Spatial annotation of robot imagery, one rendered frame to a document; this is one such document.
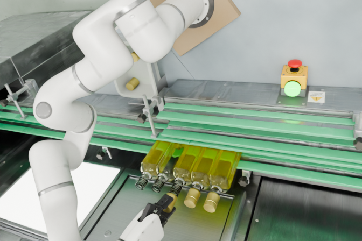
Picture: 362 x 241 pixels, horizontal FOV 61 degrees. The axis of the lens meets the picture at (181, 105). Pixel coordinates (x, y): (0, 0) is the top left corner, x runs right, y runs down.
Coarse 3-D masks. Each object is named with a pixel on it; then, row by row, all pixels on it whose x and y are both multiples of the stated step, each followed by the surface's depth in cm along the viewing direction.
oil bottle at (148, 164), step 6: (156, 144) 105; (162, 144) 105; (168, 144) 105; (150, 150) 103; (156, 150) 103; (162, 150) 102; (150, 156) 101; (156, 156) 100; (144, 162) 99; (150, 162) 98; (156, 162) 98; (144, 168) 97; (150, 168) 97; (150, 174) 97; (156, 174) 98
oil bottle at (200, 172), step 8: (208, 152) 98; (216, 152) 97; (200, 160) 95; (208, 160) 95; (200, 168) 92; (208, 168) 92; (192, 176) 91; (200, 176) 90; (208, 176) 90; (192, 184) 92; (208, 184) 91
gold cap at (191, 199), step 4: (192, 188) 88; (188, 192) 88; (192, 192) 87; (196, 192) 87; (188, 196) 86; (192, 196) 86; (196, 196) 86; (184, 200) 86; (188, 200) 85; (192, 200) 85; (196, 200) 86; (188, 204) 86; (192, 204) 85
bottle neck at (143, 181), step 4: (144, 172) 97; (144, 176) 96; (148, 176) 96; (140, 180) 94; (144, 180) 95; (148, 180) 96; (136, 184) 94; (140, 184) 93; (144, 184) 94; (140, 188) 95
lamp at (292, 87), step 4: (292, 80) 89; (288, 84) 89; (292, 84) 88; (296, 84) 88; (300, 84) 89; (284, 88) 90; (288, 88) 88; (292, 88) 88; (296, 88) 88; (300, 88) 89; (288, 92) 89; (292, 92) 88; (296, 92) 88; (292, 96) 90
